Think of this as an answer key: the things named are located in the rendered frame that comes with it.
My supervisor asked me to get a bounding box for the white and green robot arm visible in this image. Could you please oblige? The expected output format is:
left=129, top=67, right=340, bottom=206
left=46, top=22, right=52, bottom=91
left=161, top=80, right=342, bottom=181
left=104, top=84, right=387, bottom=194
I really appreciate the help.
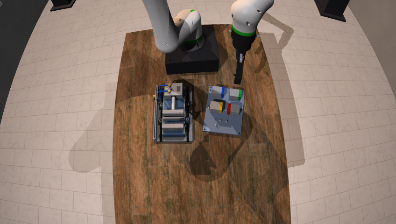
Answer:
left=142, top=0, right=274, bottom=53

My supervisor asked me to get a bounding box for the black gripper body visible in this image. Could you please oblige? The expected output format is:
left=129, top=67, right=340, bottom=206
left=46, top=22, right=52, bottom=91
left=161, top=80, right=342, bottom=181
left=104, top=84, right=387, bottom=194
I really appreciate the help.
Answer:
left=233, top=40, right=252, bottom=57

